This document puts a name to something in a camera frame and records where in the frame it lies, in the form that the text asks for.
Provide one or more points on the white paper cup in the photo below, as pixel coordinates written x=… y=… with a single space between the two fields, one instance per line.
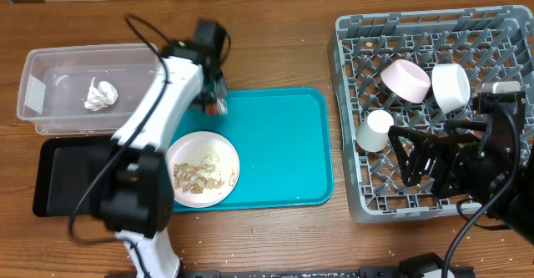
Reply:
x=372 y=135

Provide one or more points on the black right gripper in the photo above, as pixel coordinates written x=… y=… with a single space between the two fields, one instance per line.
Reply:
x=464 y=163

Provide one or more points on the clear plastic bin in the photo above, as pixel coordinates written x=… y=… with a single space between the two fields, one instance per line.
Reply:
x=55 y=83

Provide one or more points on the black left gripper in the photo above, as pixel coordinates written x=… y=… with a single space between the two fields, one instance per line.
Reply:
x=219 y=89

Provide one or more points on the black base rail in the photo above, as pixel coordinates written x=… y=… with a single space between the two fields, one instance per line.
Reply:
x=427 y=265

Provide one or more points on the grey dishwasher rack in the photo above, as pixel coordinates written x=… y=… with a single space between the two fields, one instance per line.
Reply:
x=493 y=44

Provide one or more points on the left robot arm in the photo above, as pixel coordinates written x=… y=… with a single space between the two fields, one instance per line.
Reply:
x=133 y=193

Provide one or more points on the teal plastic tray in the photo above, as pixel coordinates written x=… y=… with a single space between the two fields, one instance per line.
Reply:
x=282 y=138

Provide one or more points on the white bowl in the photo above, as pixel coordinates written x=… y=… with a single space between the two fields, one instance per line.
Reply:
x=450 y=86

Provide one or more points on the pink bowl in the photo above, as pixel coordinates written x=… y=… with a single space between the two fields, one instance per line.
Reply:
x=407 y=80

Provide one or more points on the red snack wrapper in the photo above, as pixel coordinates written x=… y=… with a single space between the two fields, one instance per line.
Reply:
x=217 y=104

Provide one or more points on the black tray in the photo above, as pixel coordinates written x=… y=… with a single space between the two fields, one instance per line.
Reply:
x=66 y=168

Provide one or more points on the white paper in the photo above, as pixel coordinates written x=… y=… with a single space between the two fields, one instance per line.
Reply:
x=100 y=96

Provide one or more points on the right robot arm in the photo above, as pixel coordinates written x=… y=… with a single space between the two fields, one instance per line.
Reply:
x=512 y=203

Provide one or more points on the white plate with food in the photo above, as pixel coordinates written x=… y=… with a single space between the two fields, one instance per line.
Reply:
x=203 y=169

